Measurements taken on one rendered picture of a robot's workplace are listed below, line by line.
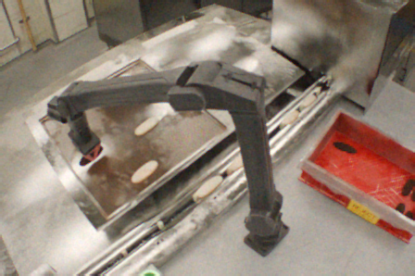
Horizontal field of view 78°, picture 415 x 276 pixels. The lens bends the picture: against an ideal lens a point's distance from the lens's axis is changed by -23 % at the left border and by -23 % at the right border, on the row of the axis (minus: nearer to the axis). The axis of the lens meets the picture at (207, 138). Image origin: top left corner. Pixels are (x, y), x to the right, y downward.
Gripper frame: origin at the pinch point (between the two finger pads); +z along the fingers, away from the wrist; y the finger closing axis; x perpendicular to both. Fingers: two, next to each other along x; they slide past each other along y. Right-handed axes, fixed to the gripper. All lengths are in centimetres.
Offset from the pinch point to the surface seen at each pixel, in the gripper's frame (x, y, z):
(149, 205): 4.7, 20.8, 11.5
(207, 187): 19.4, 31.5, 6.2
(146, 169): 10.4, 15.1, 3.7
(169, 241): -1.4, 35.5, 4.8
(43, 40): 92, -317, 141
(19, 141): -16, -48, 22
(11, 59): 40, -321, 142
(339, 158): 58, 60, 6
